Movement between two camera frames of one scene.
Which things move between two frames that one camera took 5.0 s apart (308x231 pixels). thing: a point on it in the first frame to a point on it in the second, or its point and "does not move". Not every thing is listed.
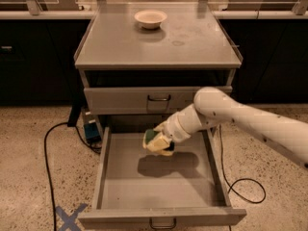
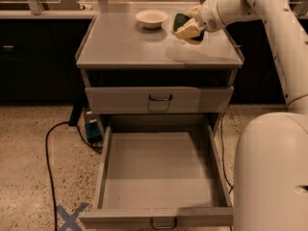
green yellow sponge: x=148 y=135 to x=187 y=27
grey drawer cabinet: x=136 y=78 does not move
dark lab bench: x=38 y=64 does not move
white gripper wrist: x=172 y=129 to x=208 y=17
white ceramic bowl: x=150 y=18 does not move
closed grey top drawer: x=141 y=100 does not move
